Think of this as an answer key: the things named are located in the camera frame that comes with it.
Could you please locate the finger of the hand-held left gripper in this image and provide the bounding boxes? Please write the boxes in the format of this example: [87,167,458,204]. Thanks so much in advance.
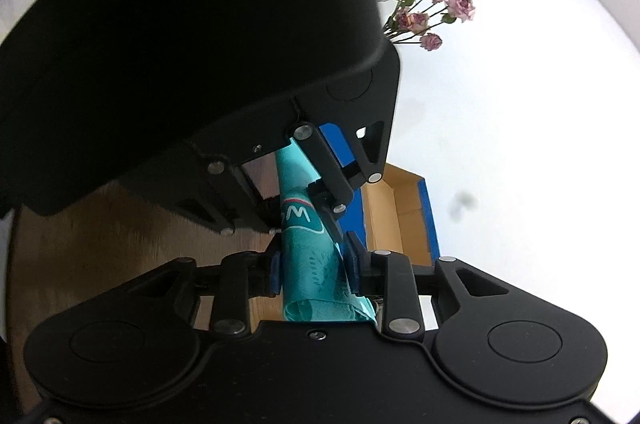
[292,119,387,217]
[169,157,282,238]

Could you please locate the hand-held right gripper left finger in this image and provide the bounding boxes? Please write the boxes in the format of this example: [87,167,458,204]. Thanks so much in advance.
[125,248,282,337]

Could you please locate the dried pink roses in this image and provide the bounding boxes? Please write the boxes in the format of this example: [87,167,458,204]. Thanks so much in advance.
[382,0,477,52]

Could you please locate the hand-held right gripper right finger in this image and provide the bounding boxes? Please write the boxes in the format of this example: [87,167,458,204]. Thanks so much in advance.
[344,231,511,339]

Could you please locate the blue cardboard shoe box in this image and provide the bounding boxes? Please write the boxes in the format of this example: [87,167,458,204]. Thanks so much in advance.
[320,121,442,267]

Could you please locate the teal shopping bag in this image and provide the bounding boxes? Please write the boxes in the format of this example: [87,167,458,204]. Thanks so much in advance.
[274,143,378,322]

